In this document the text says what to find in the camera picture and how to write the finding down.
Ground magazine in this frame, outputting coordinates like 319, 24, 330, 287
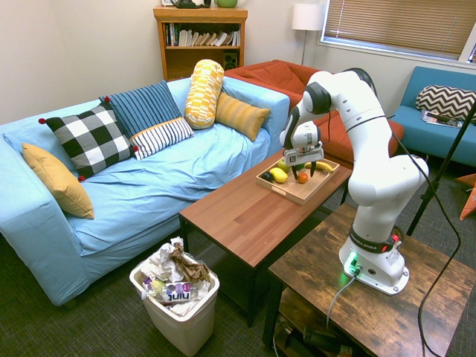
420, 109, 466, 129

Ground orange sectional sofa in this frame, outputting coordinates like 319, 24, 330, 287
224, 59, 405, 170

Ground mustard striped lumbar pillow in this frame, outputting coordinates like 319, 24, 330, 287
214, 91, 271, 143

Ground wooden bookshelf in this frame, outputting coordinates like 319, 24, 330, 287
152, 5, 249, 82

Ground grey cable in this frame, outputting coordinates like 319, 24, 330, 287
326, 273, 358, 330

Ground small black speaker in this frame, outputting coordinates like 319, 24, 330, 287
222, 51, 239, 71

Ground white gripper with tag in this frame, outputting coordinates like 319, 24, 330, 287
283, 143, 325, 184

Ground cream plastic trash bin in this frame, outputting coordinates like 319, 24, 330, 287
129, 252, 220, 357

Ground light blue sofa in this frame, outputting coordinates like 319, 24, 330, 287
0, 76, 291, 308

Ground black object on shelf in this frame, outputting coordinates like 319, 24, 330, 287
173, 0, 212, 9

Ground rustic brown side table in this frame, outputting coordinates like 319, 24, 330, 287
262, 202, 476, 357

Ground crumpled white paper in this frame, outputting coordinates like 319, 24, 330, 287
143, 237, 187, 283

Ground black white checked pillow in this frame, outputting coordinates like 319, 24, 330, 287
38, 97, 139, 183

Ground yellow banana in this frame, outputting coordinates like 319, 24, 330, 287
304, 160, 335, 175

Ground blue striped pillow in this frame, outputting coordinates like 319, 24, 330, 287
98, 80, 183, 141

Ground teal sofa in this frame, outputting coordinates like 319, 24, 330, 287
390, 65, 476, 168

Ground white shade floor lamp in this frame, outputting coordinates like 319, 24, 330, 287
292, 3, 327, 67

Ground wooden serving tray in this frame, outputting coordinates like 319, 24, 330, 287
254, 156, 341, 206

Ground yellow lemon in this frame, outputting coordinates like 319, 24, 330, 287
268, 167, 289, 184

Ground reddish wooden coffee table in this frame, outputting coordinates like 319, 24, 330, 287
178, 150, 354, 328

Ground clear hint water bottle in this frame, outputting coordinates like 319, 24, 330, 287
140, 278, 200, 304

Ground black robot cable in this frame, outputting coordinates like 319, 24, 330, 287
386, 115, 462, 357

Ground black device under table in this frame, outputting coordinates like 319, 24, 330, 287
303, 327, 341, 354

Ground black white chevron pillow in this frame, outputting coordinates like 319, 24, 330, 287
415, 84, 476, 123

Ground row of books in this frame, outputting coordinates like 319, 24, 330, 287
164, 22, 242, 48

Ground plain mustard pillow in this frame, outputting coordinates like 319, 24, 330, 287
21, 142, 95, 220

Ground brown window blinds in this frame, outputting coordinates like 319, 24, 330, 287
322, 0, 476, 60

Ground black camera tripod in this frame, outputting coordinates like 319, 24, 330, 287
405, 103, 476, 237

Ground orange fabric object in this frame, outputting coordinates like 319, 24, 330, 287
455, 173, 476, 221

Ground yellow patterned bolster pillow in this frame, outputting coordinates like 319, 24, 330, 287
183, 59, 225, 130

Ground crumpled brown paper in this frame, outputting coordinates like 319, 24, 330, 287
169, 243, 212, 283

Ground white navy striped pillow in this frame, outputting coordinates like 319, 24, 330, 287
129, 117, 195, 161

